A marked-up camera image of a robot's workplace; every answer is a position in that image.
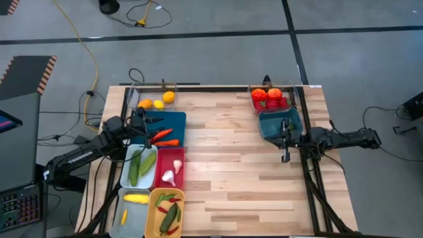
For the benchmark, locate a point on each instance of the clear plastic bin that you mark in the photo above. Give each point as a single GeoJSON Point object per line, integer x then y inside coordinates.
{"type": "Point", "coordinates": [293, 94]}
{"type": "Point", "coordinates": [138, 91]}

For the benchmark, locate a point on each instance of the black pole stand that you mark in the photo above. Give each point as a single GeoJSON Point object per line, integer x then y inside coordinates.
{"type": "Point", "coordinates": [109, 6]}

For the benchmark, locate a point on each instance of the orange bell pepper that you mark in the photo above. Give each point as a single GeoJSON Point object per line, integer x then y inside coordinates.
{"type": "Point", "coordinates": [274, 93]}

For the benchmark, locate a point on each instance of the dark green zucchini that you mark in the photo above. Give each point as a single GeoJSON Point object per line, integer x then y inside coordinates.
{"type": "Point", "coordinates": [168, 218]}

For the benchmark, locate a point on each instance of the small hazard-striped floor mat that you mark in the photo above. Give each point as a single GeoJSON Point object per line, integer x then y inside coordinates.
{"type": "Point", "coordinates": [6, 5]}

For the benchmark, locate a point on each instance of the small yellow pepper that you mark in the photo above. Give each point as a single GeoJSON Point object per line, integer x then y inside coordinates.
{"type": "Point", "coordinates": [124, 217]}

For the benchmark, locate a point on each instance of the red plastic bin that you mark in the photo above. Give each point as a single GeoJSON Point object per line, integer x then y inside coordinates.
{"type": "Point", "coordinates": [162, 158]}

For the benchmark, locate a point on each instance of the orange carrot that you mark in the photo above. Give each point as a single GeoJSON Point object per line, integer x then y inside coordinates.
{"type": "Point", "coordinates": [168, 143]}
{"type": "Point", "coordinates": [162, 135]}

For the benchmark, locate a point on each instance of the yellow corn cob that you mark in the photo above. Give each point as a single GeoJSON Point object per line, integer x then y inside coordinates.
{"type": "Point", "coordinates": [136, 198]}

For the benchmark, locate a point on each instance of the black equipment stand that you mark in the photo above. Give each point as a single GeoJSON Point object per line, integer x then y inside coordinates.
{"type": "Point", "coordinates": [414, 105]}

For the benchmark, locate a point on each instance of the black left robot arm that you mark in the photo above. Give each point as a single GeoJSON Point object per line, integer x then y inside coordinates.
{"type": "Point", "coordinates": [81, 156]}

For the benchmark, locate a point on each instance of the large white garlic bulb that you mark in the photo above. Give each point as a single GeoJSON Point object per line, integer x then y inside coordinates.
{"type": "Point", "coordinates": [168, 177]}

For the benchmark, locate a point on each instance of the red bell pepper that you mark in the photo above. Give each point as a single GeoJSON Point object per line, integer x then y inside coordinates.
{"type": "Point", "coordinates": [258, 95]}

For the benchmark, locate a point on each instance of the large hazard-striped floor mat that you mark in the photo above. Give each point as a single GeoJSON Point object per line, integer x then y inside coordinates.
{"type": "Point", "coordinates": [23, 76]}

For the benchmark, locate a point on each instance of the monitor screen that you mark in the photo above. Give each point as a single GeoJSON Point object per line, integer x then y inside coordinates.
{"type": "Point", "coordinates": [8, 122]}

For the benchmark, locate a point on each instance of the yellow plastic bin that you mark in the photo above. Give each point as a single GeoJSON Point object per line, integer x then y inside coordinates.
{"type": "Point", "coordinates": [152, 224]}

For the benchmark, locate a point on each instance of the yellow lemon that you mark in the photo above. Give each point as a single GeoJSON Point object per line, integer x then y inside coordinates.
{"type": "Point", "coordinates": [159, 104]}

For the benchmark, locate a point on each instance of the black metal rig frame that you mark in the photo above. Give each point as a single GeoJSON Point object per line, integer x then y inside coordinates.
{"type": "Point", "coordinates": [215, 89]}

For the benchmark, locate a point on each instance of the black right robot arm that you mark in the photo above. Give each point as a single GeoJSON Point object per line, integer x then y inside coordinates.
{"type": "Point", "coordinates": [347, 137]}

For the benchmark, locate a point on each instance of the small white garlic bulb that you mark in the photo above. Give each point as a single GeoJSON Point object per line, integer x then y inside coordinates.
{"type": "Point", "coordinates": [177, 165]}

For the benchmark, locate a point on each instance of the blue plastic bin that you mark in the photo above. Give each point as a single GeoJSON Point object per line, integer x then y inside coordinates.
{"type": "Point", "coordinates": [175, 120]}

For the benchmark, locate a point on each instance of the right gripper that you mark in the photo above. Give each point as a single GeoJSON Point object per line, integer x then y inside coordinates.
{"type": "Point", "coordinates": [297, 140]}

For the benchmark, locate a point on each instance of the black backlit keyboard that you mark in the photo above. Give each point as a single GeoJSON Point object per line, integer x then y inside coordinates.
{"type": "Point", "coordinates": [20, 208]}

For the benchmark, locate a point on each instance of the light green cucumber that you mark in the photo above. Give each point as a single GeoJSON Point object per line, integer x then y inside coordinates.
{"type": "Point", "coordinates": [147, 163]}

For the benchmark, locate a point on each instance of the grey side desk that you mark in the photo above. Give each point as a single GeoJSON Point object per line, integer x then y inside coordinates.
{"type": "Point", "coordinates": [20, 158]}

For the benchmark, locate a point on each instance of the grey plastic bin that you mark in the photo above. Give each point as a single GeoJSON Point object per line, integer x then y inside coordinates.
{"type": "Point", "coordinates": [135, 218]}

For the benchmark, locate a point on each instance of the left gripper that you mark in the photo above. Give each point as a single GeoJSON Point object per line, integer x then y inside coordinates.
{"type": "Point", "coordinates": [135, 129]}

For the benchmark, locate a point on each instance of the red chili pepper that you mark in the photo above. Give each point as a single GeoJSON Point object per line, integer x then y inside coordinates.
{"type": "Point", "coordinates": [175, 200]}
{"type": "Point", "coordinates": [162, 210]}
{"type": "Point", "coordinates": [172, 230]}

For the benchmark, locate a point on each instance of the white plastic bin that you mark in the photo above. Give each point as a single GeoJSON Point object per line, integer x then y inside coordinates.
{"type": "Point", "coordinates": [149, 182]}

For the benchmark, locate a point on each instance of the teal plastic bin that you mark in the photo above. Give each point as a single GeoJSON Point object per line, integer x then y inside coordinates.
{"type": "Point", "coordinates": [272, 124]}

